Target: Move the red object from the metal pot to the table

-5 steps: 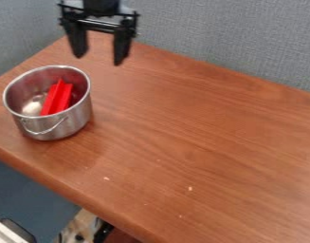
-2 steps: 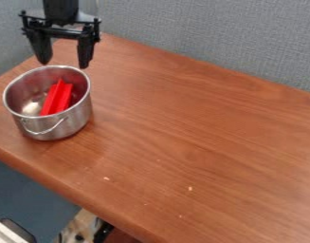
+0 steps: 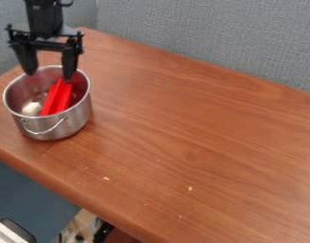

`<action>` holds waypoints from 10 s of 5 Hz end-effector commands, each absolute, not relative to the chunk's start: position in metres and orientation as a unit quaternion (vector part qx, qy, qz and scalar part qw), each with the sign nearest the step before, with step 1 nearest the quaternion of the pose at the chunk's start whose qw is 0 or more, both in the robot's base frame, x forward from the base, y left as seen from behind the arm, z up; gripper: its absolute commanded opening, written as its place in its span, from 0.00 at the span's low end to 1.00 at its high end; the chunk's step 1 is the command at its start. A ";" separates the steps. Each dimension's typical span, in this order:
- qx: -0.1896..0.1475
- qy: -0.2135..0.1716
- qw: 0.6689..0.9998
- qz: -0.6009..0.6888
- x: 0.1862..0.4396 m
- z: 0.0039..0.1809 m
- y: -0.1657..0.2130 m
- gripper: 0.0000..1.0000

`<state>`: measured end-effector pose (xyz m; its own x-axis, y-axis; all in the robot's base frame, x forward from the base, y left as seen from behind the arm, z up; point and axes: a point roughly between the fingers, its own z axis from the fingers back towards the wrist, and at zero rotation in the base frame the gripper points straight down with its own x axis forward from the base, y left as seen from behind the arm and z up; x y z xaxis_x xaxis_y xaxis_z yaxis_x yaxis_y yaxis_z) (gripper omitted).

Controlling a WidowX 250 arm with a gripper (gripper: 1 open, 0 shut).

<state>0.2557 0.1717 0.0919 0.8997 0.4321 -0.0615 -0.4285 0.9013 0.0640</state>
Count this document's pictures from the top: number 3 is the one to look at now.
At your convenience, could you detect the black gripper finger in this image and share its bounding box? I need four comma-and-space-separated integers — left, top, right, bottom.
62, 38, 78, 80
11, 35, 38, 75

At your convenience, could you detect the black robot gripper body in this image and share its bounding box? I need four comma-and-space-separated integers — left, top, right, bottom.
6, 0, 83, 55

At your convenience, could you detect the red plastic block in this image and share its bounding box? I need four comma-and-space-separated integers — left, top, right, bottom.
38, 79, 73, 116

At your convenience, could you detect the metal pot with handle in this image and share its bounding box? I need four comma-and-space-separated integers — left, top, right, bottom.
2, 65, 91, 140

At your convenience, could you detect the black chair frame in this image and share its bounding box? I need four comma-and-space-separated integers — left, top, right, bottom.
0, 218, 37, 243

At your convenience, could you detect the beige object under table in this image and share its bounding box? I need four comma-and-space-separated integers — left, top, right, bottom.
51, 209, 114, 243

